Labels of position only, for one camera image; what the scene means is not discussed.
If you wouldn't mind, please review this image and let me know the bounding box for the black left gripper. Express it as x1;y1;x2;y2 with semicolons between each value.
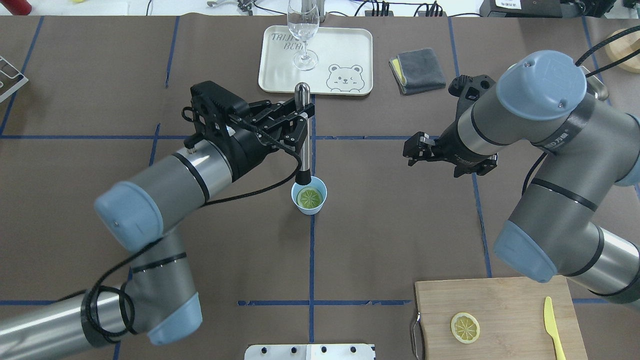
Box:
182;80;315;182

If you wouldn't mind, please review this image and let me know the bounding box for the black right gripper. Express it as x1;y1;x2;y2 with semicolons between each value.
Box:
403;74;498;178

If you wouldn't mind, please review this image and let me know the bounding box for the steel muddler black tip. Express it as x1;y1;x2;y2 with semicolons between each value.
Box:
294;82;312;186

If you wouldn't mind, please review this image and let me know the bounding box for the lemon slice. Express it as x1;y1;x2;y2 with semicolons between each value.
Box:
450;312;481;344
295;186;324;210

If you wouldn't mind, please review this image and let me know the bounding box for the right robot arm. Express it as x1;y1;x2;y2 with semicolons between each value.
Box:
403;50;639;309

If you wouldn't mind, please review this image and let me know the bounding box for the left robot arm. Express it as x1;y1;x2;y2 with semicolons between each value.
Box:
1;80;315;360

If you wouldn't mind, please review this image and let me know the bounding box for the blue paper cup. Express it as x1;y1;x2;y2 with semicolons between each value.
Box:
290;176;329;215

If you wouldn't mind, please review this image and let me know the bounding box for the lemon slice on board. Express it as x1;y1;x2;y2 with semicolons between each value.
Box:
450;312;481;344

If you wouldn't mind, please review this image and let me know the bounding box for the grey folded cloth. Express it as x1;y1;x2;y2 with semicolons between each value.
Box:
388;47;446;96

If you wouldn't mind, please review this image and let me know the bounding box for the cream bear tray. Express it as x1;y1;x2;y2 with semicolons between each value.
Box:
258;25;374;96

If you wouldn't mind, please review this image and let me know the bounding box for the wine glass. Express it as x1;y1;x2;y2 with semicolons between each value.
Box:
286;0;320;71

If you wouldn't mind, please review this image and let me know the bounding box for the wooden cutting board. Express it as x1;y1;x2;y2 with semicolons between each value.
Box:
414;276;588;360

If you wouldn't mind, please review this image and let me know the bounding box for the steel ice scoop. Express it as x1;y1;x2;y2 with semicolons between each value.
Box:
586;76;610;101

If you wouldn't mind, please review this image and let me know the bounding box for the yellow plastic knife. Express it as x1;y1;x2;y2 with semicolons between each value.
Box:
542;296;567;360

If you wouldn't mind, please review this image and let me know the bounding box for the red bottle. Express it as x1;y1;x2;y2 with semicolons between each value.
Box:
0;0;33;16

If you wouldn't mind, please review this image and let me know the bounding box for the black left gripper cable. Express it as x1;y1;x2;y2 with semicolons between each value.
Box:
82;115;303;337

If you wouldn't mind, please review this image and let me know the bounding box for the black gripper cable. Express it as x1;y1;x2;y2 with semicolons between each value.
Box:
522;30;640;196
82;115;303;337

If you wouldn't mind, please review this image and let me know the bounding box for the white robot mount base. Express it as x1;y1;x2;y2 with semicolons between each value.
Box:
244;342;377;360

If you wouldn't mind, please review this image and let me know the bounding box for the white wire cup rack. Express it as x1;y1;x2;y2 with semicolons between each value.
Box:
0;56;29;103

